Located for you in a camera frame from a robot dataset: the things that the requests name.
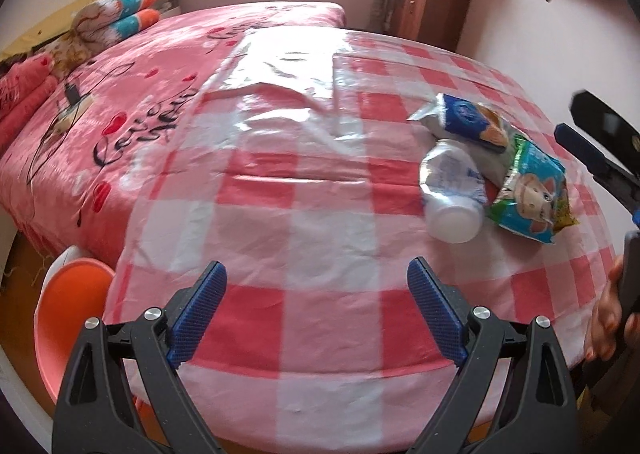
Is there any person right hand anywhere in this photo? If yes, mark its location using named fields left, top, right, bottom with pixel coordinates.
left=584, top=256, right=624, bottom=362

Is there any green blue cartoon wipes pack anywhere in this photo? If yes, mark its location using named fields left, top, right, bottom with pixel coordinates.
left=488, top=135, right=565, bottom=244

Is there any crushed white plastic bottle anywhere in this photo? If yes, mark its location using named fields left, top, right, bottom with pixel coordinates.
left=419, top=139, right=488, bottom=244

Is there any blue white snack bag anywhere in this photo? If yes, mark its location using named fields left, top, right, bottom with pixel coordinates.
left=408, top=92, right=511, bottom=153

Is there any brown wooden cabinet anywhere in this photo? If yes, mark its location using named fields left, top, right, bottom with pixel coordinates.
left=387, top=0, right=471, bottom=51

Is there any pink love you bed cover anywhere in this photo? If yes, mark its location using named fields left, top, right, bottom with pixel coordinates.
left=1, top=2, right=346, bottom=266

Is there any white power strip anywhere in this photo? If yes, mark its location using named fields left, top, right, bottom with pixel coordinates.
left=51, top=94, right=93, bottom=135

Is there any red white checkered plastic sheet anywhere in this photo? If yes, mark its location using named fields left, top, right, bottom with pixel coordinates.
left=105, top=26, right=614, bottom=453

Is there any black charger plug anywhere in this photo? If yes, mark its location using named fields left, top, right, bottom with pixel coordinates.
left=64, top=83, right=81, bottom=106

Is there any folded pink love you blanket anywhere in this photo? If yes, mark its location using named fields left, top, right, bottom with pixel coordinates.
left=0, top=52, right=58, bottom=153

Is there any floral yellow pillow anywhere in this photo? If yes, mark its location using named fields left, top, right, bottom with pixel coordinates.
left=38, top=30, right=92, bottom=82

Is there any yellow headboard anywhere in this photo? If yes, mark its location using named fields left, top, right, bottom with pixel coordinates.
left=1, top=0, right=95, bottom=60

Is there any rolled floral orange teal quilt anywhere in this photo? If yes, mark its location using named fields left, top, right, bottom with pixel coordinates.
left=72, top=0, right=160, bottom=52

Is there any black charger cable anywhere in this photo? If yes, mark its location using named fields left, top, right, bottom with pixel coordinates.
left=24, top=61, right=138, bottom=186

